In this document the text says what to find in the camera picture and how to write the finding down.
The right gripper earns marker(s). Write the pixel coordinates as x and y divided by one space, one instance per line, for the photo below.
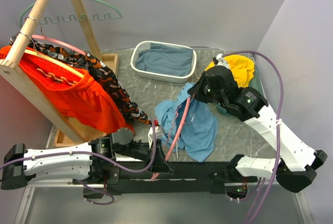
195 91

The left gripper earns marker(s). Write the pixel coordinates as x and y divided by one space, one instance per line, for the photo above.
160 165

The pink wire hanger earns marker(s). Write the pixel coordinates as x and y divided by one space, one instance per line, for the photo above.
177 135

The light blue shorts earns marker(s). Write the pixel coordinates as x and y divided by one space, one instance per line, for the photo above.
199 130

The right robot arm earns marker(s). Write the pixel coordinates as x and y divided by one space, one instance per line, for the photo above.
296 163

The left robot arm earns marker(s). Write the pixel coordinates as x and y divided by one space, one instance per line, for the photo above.
83 162

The yellow shorts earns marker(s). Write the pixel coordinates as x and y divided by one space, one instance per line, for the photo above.
242 69

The camouflage patterned shorts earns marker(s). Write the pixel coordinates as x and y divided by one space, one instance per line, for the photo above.
101 74

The orange shorts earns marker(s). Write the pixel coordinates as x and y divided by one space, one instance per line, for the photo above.
73 96

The cream hanger with orange shorts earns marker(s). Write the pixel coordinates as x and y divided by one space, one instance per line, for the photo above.
52 61

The pink hanger with camo shorts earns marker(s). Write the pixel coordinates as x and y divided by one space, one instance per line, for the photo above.
55 41

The teal oval tray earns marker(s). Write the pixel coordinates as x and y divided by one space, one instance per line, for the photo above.
254 83

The white plastic basket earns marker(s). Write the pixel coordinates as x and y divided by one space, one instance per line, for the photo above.
161 77

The grey-blue cloth in basket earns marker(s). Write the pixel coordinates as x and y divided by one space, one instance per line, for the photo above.
165 59

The wooden clothes rack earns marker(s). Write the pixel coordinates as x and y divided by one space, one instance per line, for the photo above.
69 131

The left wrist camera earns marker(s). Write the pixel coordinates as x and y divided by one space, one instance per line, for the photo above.
158 134

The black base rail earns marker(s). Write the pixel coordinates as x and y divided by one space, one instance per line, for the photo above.
187 177

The green wire hanger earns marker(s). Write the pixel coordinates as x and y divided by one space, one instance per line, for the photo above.
84 16

